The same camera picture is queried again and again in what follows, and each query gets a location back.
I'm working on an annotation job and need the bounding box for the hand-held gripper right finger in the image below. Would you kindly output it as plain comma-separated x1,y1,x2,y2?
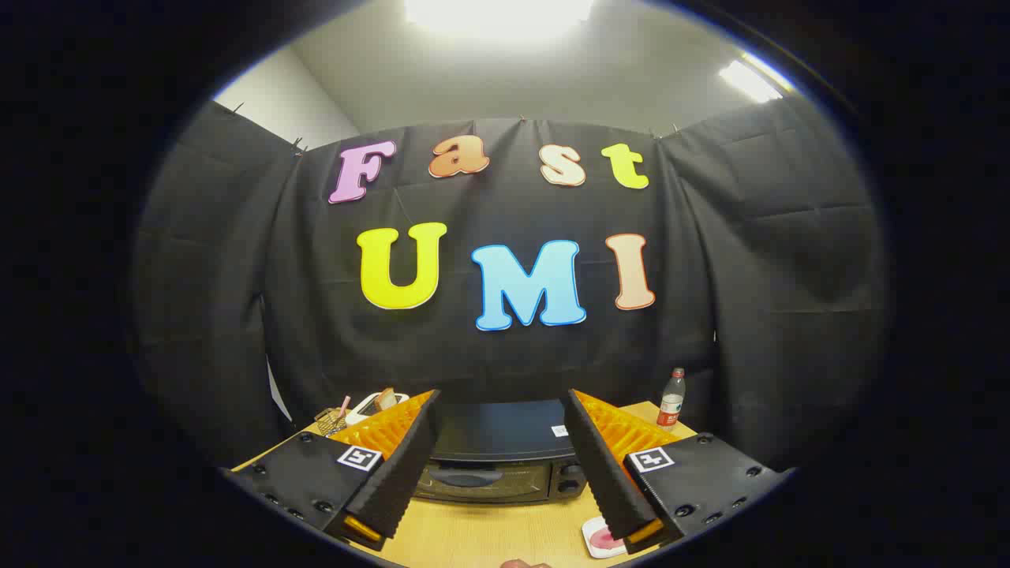
562,388,794,553

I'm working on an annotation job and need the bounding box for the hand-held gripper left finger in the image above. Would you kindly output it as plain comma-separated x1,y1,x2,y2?
225,389,443,551

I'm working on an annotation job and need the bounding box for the white square plate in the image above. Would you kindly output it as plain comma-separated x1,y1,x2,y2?
582,517,632,559

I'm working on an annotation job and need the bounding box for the black toaster oven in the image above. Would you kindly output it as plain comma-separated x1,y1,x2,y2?
410,398,589,506

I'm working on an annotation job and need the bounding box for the plastic water bottle red label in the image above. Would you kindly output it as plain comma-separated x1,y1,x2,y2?
657,368,686,431

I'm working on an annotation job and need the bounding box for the narrow ceiling light panel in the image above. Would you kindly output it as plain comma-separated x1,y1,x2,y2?
718,59,786,103

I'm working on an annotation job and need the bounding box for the large ceiling light panel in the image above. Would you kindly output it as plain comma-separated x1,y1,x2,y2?
404,0,597,36

